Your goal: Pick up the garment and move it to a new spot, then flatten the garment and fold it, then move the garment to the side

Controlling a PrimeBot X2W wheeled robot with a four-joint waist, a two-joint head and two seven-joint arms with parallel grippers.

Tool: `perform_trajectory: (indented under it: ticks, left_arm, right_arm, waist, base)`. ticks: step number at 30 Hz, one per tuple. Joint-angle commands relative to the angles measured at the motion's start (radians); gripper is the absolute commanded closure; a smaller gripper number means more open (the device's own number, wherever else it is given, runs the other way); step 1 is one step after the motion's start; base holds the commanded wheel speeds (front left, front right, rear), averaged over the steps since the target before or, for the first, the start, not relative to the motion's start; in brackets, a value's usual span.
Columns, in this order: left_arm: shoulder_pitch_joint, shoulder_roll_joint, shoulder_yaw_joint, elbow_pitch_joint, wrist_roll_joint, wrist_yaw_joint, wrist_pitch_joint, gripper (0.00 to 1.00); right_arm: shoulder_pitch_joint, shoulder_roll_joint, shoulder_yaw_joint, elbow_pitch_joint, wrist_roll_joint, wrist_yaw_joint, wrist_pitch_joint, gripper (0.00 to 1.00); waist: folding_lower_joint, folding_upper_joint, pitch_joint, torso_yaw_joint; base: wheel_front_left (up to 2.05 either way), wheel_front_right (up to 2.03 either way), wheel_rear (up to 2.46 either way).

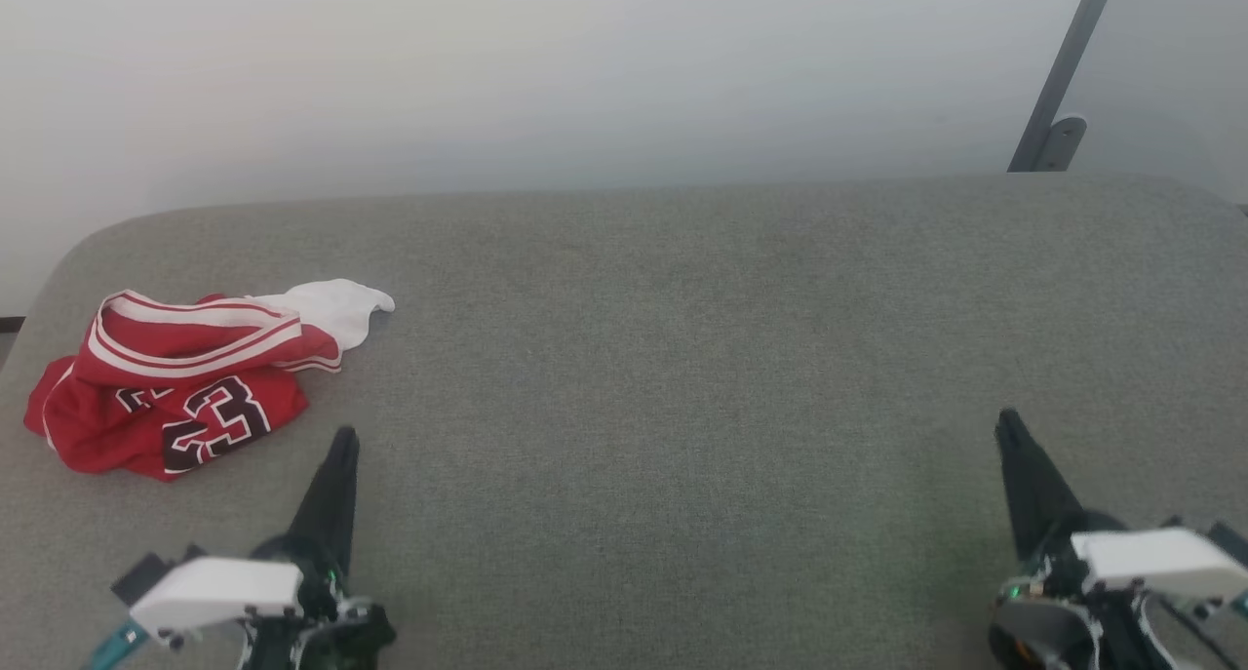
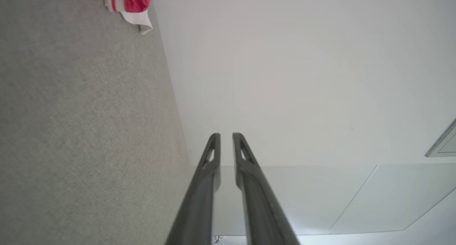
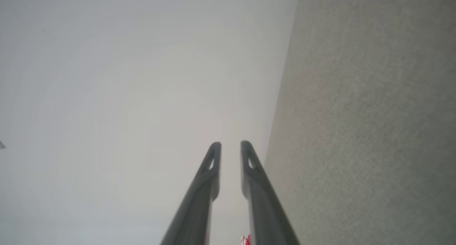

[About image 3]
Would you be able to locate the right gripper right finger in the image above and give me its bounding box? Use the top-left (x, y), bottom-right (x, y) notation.
top-left (241, 141), bottom-right (300, 245)

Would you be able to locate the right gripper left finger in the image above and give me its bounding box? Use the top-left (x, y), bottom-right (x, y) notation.
top-left (160, 142), bottom-right (222, 245)

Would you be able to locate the grey fabric sofa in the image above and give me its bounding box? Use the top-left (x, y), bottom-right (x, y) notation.
top-left (264, 0), bottom-right (456, 245)

